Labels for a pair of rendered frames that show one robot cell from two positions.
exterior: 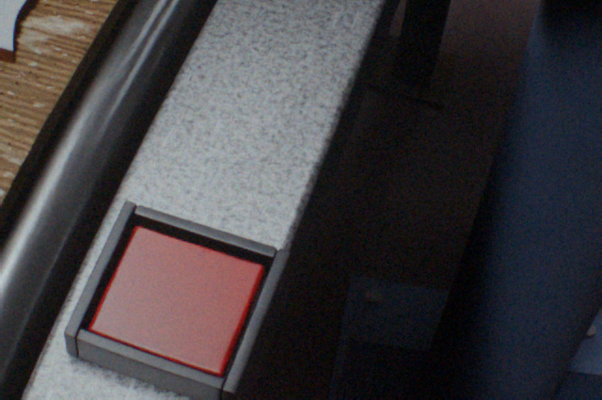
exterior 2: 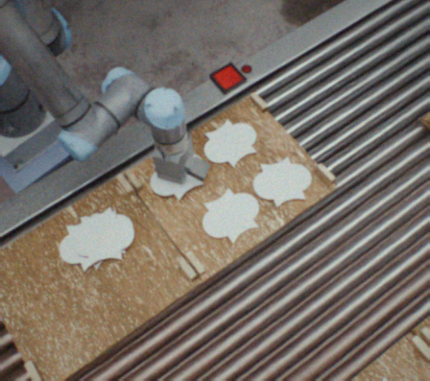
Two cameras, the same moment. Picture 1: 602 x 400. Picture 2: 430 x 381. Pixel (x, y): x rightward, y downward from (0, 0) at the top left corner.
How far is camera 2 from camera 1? 143 cm
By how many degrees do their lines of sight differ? 62
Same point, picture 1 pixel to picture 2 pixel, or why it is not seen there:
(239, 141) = (200, 99)
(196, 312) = (226, 74)
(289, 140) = (192, 95)
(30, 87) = (226, 115)
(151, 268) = (228, 82)
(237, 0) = not seen: hidden behind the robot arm
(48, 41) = (219, 122)
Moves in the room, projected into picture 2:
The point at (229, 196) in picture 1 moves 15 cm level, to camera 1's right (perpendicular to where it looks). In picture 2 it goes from (207, 91) to (170, 63)
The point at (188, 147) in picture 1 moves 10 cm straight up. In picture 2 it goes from (207, 102) to (205, 79)
